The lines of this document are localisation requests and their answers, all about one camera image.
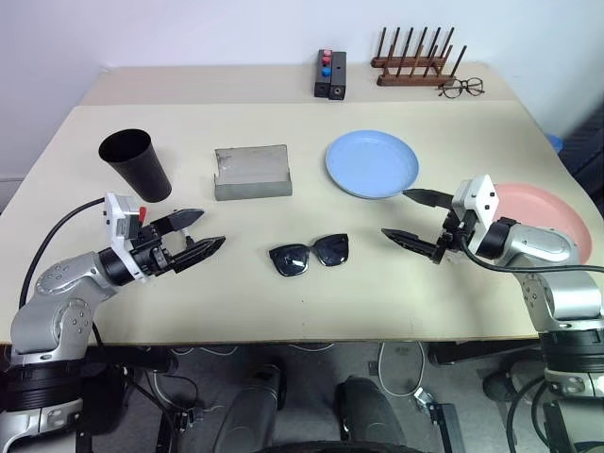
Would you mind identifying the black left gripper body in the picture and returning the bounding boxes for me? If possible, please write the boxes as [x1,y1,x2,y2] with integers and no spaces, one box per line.
[126,218,196,281]

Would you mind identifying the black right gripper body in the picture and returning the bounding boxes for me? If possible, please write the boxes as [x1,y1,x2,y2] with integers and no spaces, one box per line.
[430,209,477,265]

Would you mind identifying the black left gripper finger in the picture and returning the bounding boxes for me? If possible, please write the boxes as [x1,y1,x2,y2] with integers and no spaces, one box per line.
[162,208,207,233]
[169,234,227,276]

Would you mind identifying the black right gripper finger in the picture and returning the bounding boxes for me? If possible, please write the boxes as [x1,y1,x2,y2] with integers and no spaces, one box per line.
[380,227,445,264]
[402,187,457,210]

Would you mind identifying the black sunglasses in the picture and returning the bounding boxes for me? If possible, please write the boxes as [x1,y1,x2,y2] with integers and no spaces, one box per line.
[268,232,350,278]

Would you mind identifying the black tapered cup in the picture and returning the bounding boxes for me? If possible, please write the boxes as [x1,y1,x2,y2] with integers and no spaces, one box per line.
[97,128,174,204]

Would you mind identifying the light blue plate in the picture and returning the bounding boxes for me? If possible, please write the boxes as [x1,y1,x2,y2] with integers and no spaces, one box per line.
[325,129,420,201]

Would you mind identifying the pink plate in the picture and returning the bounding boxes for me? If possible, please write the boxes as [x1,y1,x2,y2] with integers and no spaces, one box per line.
[490,182,594,265]

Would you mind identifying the black-framed clear eyeglasses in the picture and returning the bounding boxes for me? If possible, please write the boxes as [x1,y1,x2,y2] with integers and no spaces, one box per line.
[436,77,487,100]

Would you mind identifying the brown wooden peg rack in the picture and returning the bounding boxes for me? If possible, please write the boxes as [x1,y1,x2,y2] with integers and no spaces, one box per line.
[370,25,468,89]

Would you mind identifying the plain black block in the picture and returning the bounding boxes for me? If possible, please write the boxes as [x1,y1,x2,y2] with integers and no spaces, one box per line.
[328,51,349,102]

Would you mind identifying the black block with coloured knobs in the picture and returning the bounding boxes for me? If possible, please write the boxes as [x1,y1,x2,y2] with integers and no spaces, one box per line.
[313,48,334,99]

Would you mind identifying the dark ribbed panel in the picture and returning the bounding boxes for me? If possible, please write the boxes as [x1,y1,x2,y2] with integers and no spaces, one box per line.
[563,110,604,204]

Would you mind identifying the dark rounded shape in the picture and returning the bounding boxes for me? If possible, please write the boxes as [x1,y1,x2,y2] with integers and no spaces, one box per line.
[214,362,287,449]
[334,376,407,447]

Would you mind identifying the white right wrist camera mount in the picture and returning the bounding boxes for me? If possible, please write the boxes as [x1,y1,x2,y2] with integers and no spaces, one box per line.
[451,174,500,257]

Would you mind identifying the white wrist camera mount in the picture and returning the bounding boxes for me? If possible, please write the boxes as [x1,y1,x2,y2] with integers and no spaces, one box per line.
[451,174,500,257]
[102,191,152,284]

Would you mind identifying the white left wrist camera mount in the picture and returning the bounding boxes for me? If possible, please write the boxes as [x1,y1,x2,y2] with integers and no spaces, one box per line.
[102,191,152,284]

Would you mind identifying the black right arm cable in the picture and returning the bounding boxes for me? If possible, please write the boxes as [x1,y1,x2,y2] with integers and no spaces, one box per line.
[461,230,604,274]

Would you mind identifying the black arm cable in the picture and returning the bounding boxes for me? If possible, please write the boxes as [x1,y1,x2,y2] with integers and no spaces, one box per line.
[461,230,604,274]
[18,196,108,348]

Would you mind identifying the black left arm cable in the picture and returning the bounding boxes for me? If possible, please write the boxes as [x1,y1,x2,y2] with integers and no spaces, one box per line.
[18,196,108,348]

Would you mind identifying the black table frame bar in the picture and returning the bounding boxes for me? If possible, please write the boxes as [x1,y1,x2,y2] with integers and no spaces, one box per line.
[427,339,542,365]
[84,346,178,374]

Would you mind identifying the white floor cable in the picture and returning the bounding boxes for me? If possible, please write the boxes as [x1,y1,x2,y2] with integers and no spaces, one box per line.
[367,342,428,397]

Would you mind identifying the metal floor bracket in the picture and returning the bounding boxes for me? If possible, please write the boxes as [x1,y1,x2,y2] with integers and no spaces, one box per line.
[412,389,461,453]

